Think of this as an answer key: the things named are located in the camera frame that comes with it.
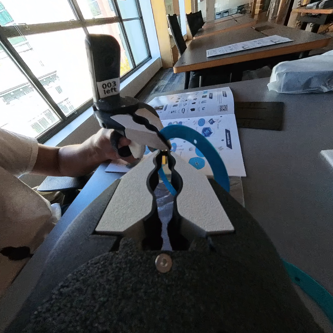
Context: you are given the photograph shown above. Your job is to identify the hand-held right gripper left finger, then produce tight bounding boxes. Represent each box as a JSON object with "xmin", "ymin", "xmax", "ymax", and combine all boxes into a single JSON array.
[{"xmin": 95, "ymin": 150, "xmax": 162, "ymax": 250}]

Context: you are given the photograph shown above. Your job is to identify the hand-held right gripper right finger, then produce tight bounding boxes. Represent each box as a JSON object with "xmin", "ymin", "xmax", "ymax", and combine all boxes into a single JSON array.
[{"xmin": 166, "ymin": 151, "xmax": 235, "ymax": 250}]

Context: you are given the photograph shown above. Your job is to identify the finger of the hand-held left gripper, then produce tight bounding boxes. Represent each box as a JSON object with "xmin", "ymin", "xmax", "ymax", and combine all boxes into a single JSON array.
[
  {"xmin": 110, "ymin": 114, "xmax": 170, "ymax": 151},
  {"xmin": 135, "ymin": 107, "xmax": 171, "ymax": 147}
]

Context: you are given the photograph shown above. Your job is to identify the blue metal ring plate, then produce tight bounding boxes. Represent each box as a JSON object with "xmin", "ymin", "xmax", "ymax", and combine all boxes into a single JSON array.
[
  {"xmin": 157, "ymin": 124, "xmax": 230, "ymax": 196},
  {"xmin": 282, "ymin": 258, "xmax": 333, "ymax": 324}
]

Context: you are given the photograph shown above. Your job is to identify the person's left forearm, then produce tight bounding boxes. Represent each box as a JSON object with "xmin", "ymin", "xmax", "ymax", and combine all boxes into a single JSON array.
[{"xmin": 31, "ymin": 144, "xmax": 63, "ymax": 178}]

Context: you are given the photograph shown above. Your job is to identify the grey desk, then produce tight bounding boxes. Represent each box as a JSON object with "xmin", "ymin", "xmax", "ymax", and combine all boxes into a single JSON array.
[{"xmin": 0, "ymin": 77, "xmax": 333, "ymax": 333}]

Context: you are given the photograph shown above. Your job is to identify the person's left hand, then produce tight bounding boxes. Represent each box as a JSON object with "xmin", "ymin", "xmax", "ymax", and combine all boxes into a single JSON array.
[{"xmin": 58, "ymin": 128, "xmax": 131, "ymax": 178}]

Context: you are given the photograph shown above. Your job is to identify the clear plastic bag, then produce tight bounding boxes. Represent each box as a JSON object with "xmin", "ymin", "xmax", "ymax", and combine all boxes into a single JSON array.
[{"xmin": 155, "ymin": 177, "xmax": 245, "ymax": 251}]

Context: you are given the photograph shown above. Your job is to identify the large black-framed window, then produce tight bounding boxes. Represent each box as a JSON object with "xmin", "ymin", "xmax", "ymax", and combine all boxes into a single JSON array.
[{"xmin": 0, "ymin": 0, "xmax": 152, "ymax": 142}]

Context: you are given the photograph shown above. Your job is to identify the white instruction booklet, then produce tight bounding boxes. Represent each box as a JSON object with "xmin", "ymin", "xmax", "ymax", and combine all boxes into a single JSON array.
[{"xmin": 105, "ymin": 87, "xmax": 247, "ymax": 178}]

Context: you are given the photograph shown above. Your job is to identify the black mesh chair seat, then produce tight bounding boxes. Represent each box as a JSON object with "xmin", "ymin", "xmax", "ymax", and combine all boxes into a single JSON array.
[{"xmin": 37, "ymin": 176, "xmax": 87, "ymax": 193}]

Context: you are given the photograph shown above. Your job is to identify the black chair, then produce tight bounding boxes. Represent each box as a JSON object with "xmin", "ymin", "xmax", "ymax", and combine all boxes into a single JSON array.
[
  {"xmin": 166, "ymin": 13, "xmax": 188, "ymax": 56},
  {"xmin": 185, "ymin": 10, "xmax": 205, "ymax": 37}
]

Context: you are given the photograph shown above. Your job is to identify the black flat plate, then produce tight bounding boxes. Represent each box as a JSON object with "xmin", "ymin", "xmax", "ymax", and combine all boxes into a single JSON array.
[{"xmin": 235, "ymin": 101, "xmax": 284, "ymax": 131}]

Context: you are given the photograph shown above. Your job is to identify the narrow wooden table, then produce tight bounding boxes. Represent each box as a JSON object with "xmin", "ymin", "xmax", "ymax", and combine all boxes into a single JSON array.
[{"xmin": 194, "ymin": 14, "xmax": 258, "ymax": 39}]

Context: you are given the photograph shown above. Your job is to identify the printed paper sheet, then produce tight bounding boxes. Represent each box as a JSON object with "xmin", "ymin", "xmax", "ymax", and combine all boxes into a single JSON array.
[{"xmin": 206, "ymin": 35, "xmax": 294, "ymax": 58}]

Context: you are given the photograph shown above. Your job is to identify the white foam-wrapped package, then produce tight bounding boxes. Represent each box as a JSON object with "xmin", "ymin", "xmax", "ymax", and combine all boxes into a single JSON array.
[{"xmin": 267, "ymin": 50, "xmax": 333, "ymax": 95}]

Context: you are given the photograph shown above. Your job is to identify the large wooden table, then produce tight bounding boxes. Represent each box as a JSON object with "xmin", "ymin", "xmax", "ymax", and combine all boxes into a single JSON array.
[{"xmin": 173, "ymin": 23, "xmax": 332, "ymax": 89}]

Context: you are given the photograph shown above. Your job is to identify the wooden shelf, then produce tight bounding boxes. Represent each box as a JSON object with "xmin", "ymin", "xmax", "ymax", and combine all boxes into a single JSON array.
[{"xmin": 291, "ymin": 0, "xmax": 333, "ymax": 34}]

